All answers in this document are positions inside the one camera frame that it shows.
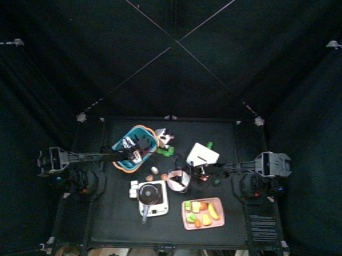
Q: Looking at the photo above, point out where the pink toy pot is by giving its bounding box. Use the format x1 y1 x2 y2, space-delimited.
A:
167 168 192 194

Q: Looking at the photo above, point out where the teal basket with orange rim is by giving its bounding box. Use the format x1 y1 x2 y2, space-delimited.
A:
111 124 160 174

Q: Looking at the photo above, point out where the white square box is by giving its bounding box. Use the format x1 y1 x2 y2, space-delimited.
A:
186 142 220 167

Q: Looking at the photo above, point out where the green toy vegetable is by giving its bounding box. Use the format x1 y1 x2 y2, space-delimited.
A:
155 146 176 158

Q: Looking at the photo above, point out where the white and black toy figure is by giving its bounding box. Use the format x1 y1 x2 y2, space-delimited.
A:
154 127 178 148

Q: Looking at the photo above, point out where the white cube block stack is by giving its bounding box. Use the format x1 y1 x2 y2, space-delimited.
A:
128 179 140 199

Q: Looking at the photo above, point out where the black toy frying pan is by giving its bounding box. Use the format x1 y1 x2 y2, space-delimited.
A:
138 184 162 225

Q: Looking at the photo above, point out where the white toy stove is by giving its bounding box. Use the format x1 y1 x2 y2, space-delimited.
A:
136 179 171 218

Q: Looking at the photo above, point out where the yellow toy banana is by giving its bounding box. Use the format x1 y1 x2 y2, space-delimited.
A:
207 202 222 221

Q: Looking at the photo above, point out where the pink tray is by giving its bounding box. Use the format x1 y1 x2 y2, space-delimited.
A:
180 196 227 231

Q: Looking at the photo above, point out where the white text label sticker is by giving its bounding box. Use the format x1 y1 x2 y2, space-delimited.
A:
248 213 281 240

